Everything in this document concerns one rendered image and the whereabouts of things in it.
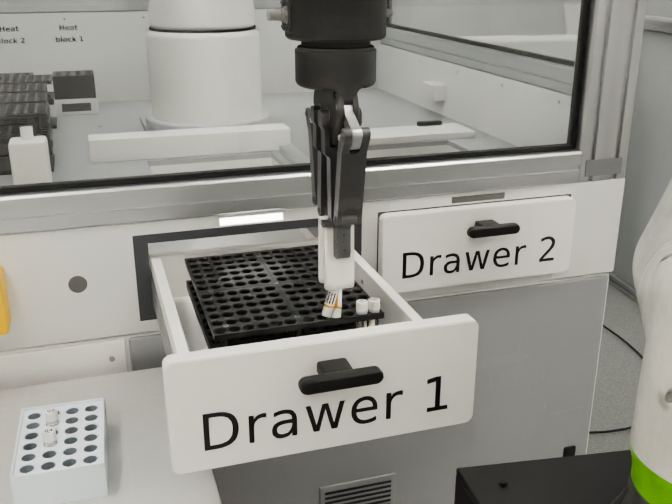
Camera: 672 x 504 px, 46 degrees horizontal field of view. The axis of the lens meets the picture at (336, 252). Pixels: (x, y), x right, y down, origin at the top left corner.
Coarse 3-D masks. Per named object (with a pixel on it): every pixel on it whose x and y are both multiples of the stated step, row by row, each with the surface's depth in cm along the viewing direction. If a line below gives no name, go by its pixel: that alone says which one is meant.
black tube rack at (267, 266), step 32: (224, 256) 98; (256, 256) 98; (288, 256) 99; (192, 288) 96; (224, 288) 88; (256, 288) 88; (288, 288) 88; (320, 288) 88; (352, 288) 88; (224, 320) 80; (256, 320) 80
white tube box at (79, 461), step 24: (24, 408) 84; (48, 408) 84; (72, 408) 85; (96, 408) 85; (24, 432) 80; (72, 432) 81; (96, 432) 80; (24, 456) 77; (48, 456) 77; (72, 456) 76; (96, 456) 76; (24, 480) 73; (48, 480) 74; (72, 480) 75; (96, 480) 75
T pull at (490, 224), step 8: (480, 224) 106; (488, 224) 106; (496, 224) 106; (504, 224) 106; (512, 224) 106; (472, 232) 104; (480, 232) 104; (488, 232) 105; (496, 232) 105; (504, 232) 105; (512, 232) 106
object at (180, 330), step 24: (288, 240) 105; (312, 240) 105; (168, 264) 100; (360, 264) 97; (168, 288) 90; (384, 288) 90; (168, 312) 84; (192, 312) 98; (384, 312) 90; (408, 312) 84; (168, 336) 83; (192, 336) 91
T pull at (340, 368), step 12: (324, 360) 70; (336, 360) 70; (324, 372) 68; (336, 372) 68; (348, 372) 68; (360, 372) 68; (372, 372) 68; (300, 384) 67; (312, 384) 67; (324, 384) 67; (336, 384) 67; (348, 384) 68; (360, 384) 68; (372, 384) 69
